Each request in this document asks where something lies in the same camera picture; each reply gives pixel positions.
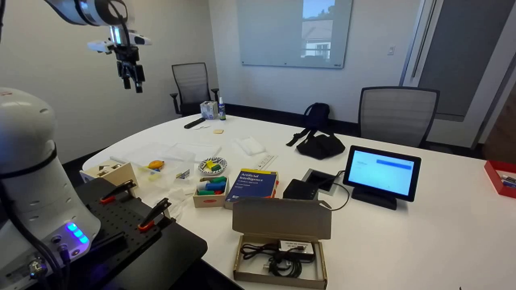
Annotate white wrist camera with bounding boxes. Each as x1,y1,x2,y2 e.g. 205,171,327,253
87,31,153,57

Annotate small spray bottle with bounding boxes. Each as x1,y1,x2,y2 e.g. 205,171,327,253
216,95,227,123

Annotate green cylinder block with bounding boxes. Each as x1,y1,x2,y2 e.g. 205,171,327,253
198,176,227,187

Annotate red box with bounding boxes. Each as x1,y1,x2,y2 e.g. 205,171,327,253
482,158,516,200

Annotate light wooden box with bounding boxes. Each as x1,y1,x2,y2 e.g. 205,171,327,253
79,158,139,189

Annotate table power outlet hatch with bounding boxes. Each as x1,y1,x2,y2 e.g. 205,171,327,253
301,168,339,195

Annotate clear plastic storage bin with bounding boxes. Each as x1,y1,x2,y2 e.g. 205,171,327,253
126,140,198,187

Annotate narrow grey mesh chair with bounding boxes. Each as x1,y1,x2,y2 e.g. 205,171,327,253
169,62,221,118

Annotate white tissue box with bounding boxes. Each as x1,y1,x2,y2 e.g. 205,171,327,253
198,100,219,121

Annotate clear plastic bag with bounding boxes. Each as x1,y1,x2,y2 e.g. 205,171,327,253
160,158,198,190

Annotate blue book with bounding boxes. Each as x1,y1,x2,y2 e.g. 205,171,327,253
224,168,280,205

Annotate wide grey mesh chair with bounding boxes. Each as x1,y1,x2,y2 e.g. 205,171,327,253
358,86,442,149

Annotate small black box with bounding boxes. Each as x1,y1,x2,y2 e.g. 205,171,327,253
282,178,321,203

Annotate black monitor cable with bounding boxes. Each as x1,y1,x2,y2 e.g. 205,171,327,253
319,169,351,213

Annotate coiled black cables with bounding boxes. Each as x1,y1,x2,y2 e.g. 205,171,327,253
240,240,316,281

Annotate small cardboard block box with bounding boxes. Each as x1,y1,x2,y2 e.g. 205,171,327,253
192,178,230,210

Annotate black remote control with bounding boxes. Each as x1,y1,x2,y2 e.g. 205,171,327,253
182,116,208,131

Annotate black tablet monitor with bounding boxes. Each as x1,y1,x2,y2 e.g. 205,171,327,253
342,144,422,211

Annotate black clamp red handle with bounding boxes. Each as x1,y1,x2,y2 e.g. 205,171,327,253
135,197,172,234
98,179,137,207

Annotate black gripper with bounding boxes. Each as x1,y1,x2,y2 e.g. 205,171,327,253
110,44,147,95

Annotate wall whiteboard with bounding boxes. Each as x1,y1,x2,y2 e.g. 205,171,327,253
235,0,355,71

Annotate black bag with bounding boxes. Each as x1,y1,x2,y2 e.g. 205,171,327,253
285,102,347,161

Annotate white plastic strip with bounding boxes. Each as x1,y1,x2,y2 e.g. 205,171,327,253
253,153,279,171

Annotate open cardboard box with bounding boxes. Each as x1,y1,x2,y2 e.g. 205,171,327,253
230,197,334,290

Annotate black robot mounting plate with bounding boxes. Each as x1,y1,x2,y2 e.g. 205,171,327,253
71,178,210,290

